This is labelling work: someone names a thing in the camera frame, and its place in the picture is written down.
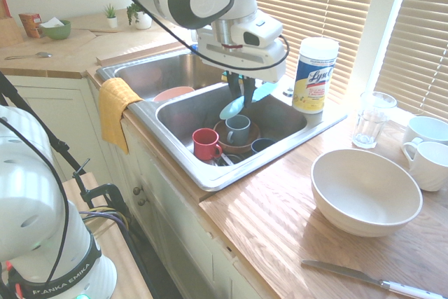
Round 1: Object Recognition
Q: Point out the metal sink drain strainer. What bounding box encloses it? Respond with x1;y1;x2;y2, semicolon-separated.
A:
211;153;246;167

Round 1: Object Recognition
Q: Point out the metal spoon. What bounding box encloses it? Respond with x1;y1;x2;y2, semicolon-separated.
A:
3;51;53;62

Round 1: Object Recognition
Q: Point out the orange food box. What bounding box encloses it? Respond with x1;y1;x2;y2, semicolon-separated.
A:
18;13;44;39

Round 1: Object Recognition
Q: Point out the white paper napkin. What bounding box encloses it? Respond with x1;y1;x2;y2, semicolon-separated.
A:
38;17;66;29

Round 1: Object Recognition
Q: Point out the black clamp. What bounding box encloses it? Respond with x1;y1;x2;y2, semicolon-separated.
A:
71;158;131;230

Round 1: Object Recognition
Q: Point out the wooden knife block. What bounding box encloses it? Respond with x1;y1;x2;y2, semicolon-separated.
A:
0;15;25;48

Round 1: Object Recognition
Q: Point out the dark blue mug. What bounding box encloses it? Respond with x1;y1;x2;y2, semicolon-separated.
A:
250;137;277;155

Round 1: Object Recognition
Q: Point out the yellow dish cloth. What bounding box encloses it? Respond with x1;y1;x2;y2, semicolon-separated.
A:
98;77;144;155

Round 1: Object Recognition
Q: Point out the bundle of coloured cables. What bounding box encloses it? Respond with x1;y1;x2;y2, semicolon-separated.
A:
78;206;176;299

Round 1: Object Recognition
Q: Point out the wooden robot mounting board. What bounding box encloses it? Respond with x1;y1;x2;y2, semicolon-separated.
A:
61;172;155;299

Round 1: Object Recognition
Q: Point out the small plant in white pot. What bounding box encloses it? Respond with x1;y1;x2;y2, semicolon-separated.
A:
102;3;120;29

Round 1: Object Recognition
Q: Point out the clear drinking glass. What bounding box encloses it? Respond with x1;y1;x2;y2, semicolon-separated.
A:
351;91;398;150

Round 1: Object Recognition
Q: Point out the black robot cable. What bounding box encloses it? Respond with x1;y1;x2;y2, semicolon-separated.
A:
89;0;291;69

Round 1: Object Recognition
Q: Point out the orange plate in sink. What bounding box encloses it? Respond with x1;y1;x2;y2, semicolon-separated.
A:
153;85;196;103

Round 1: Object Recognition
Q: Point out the green bowl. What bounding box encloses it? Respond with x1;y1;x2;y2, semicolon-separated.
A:
41;20;72;41

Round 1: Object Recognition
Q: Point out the white-handled table knife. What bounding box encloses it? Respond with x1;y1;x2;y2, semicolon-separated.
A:
301;259;448;299

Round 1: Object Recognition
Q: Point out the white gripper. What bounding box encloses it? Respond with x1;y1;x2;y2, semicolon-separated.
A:
195;29;288;111

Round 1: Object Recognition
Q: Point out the grey ceramic mug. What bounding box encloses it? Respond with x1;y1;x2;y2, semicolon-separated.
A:
225;114;252;146

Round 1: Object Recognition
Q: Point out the cream kitchen cabinet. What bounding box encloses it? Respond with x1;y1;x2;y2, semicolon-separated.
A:
0;74;274;299

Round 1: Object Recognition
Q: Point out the bushy plant in white pot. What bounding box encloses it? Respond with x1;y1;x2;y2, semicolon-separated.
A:
125;2;153;31

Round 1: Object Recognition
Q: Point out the stainless steel double sink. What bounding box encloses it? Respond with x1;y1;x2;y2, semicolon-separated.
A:
96;48;349;193

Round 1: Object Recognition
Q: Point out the Lysol wipes canister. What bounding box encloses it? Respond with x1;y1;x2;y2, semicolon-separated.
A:
292;36;340;115

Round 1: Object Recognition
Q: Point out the large white bowl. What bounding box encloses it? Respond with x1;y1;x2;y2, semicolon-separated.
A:
310;148;424;238

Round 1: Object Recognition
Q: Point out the beige window blind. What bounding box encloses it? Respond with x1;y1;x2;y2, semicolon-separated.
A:
373;0;448;123
254;0;382;104

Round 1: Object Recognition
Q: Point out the light blue spatula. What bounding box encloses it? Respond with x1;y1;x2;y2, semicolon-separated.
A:
218;81;279;121

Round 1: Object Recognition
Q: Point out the red enamel mug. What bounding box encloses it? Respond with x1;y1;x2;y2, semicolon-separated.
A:
191;127;224;162

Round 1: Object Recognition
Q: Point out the white ceramic cup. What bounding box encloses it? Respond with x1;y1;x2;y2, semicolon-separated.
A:
401;140;448;193
402;116;448;146

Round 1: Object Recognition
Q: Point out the brown wooden bowl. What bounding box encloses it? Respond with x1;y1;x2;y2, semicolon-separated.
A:
213;119;262;155

